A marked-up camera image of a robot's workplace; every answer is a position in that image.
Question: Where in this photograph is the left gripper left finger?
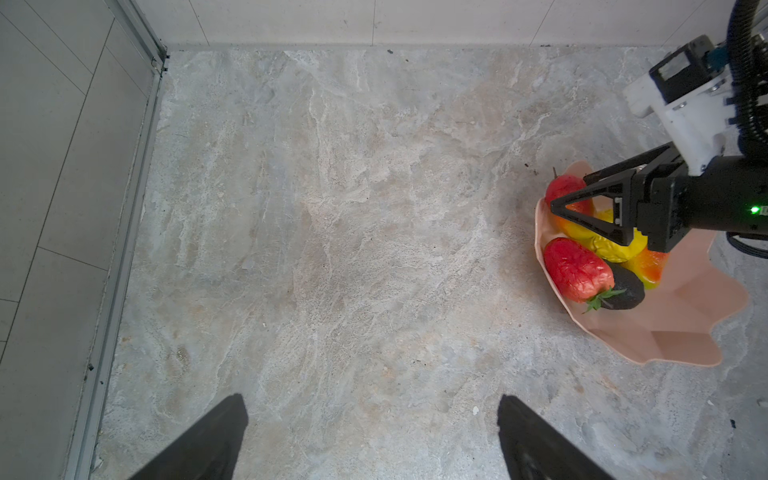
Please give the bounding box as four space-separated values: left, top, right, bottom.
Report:
130 393 248 480

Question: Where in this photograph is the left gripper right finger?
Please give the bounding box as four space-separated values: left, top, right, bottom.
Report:
497 395 613 480

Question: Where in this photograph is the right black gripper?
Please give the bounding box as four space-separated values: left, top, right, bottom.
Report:
566 142 767 254

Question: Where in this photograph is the red-yellow mango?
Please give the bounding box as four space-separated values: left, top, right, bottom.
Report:
622 248 669 290
545 175 594 241

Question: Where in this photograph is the yellow fake fruit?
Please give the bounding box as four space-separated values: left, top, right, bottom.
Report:
563 208 649 264

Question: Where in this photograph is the black fake avocado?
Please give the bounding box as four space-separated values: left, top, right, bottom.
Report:
601 262 645 310

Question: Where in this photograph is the red fake strawberry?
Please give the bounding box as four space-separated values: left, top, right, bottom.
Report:
543 237 625 312

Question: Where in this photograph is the pink fruit bowl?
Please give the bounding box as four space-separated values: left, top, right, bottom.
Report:
534 161 748 366

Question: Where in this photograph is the left corner metal profile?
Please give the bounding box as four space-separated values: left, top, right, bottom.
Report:
58 1 167 479

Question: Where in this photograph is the right black cable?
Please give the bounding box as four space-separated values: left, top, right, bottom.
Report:
725 0 768 158

